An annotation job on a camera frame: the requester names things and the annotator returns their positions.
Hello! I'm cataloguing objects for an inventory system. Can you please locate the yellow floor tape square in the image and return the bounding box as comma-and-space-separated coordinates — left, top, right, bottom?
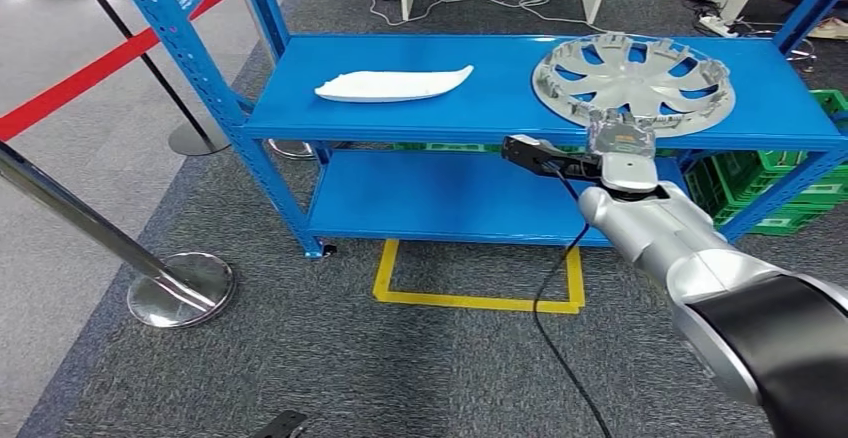
372, 238, 587, 316

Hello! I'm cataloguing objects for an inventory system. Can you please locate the silver wheel hubcap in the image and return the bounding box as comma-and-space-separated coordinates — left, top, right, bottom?
531, 32, 737, 139

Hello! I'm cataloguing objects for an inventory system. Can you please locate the white plastic car part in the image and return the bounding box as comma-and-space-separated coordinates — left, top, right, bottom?
313, 64, 476, 104

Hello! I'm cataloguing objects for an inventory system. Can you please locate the red barrier belt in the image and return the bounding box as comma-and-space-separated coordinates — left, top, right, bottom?
0, 0, 243, 143

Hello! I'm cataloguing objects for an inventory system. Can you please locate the chrome stanchion post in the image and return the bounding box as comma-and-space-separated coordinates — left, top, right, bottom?
0, 142, 236, 329

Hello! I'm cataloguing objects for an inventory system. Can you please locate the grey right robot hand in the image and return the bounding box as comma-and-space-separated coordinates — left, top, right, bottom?
584, 106, 657, 158

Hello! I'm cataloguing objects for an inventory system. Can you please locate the chrome stool base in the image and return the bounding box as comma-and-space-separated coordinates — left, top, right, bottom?
788, 37, 817, 75

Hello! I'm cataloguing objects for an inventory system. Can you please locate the green plastic crate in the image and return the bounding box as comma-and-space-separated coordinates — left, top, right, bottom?
712, 196, 843, 238
394, 142, 501, 154
685, 89, 848, 208

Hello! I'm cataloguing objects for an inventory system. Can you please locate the chrome stanchion base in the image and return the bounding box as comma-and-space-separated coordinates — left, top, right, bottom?
268, 138, 318, 161

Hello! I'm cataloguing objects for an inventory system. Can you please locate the person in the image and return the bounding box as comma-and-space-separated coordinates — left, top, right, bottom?
806, 16, 848, 42

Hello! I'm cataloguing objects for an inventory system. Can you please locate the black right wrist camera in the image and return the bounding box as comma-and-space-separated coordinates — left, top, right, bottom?
500, 134, 604, 181

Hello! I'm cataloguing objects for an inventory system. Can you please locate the white floor cable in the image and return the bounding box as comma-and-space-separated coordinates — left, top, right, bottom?
367, 0, 607, 33

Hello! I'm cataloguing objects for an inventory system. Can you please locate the black stanchion post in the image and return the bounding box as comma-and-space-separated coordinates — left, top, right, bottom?
64, 0, 232, 157

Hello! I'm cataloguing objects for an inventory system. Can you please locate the blue metal shelf rack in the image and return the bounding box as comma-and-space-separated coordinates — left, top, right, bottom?
104, 0, 848, 261

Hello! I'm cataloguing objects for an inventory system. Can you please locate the black camera cable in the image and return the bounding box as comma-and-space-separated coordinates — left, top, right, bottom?
533, 169, 614, 438

